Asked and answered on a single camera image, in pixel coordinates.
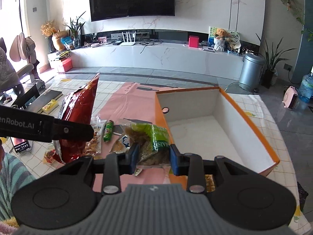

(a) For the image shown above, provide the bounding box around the white blue chip bag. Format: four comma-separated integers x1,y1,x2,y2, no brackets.
109,133,130,154

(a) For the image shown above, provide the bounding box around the red snack bag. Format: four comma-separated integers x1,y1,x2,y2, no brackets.
53,74,99,164

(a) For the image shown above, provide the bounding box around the green sausage stick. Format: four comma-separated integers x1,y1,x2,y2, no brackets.
103,120,114,142

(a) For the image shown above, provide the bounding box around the green raisin snack bag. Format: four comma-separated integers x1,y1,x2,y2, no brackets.
122,123,170,169

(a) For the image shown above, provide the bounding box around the orange spicy nuts pack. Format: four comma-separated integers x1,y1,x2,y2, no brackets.
82,120,107,156

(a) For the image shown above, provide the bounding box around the smartphone with video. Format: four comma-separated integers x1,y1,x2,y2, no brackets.
11,137,32,153

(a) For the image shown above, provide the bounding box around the yellow duck tissue pack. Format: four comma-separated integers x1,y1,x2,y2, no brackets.
42,99,59,114

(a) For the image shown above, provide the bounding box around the black notebook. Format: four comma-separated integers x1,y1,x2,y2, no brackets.
26,89,62,113

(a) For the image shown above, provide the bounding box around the orange cardboard box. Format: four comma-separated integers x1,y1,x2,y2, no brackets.
155,87,280,176

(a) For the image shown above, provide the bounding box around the pink table mat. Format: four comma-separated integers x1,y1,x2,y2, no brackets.
99,83,187,190

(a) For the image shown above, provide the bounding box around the red storage box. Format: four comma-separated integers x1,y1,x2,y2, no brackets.
48,50,73,73

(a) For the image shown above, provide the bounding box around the lemon pattern tablecloth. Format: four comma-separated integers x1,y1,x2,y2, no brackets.
16,81,312,234

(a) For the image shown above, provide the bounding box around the white wifi router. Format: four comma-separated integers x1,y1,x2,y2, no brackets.
121,31,136,46

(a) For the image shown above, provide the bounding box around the white tv cabinet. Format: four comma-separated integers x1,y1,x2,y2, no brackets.
70,42,243,80

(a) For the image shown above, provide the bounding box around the potted green plant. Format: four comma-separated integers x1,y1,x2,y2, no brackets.
256,34,296,89

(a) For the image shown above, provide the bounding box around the silver trash can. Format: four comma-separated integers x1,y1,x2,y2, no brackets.
239,54,265,92

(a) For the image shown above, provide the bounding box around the pink small heater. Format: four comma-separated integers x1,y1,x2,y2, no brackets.
282,86,298,110

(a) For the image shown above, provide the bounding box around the red box on cabinet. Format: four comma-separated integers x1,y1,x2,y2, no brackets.
188,36,200,48

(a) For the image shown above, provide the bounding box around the teddy bear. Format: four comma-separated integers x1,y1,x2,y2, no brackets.
214,28,230,52

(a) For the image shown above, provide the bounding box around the blue water bottle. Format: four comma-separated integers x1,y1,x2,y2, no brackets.
298,67,313,103

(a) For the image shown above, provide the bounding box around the hanging ivy plant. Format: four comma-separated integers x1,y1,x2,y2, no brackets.
281,0,312,42

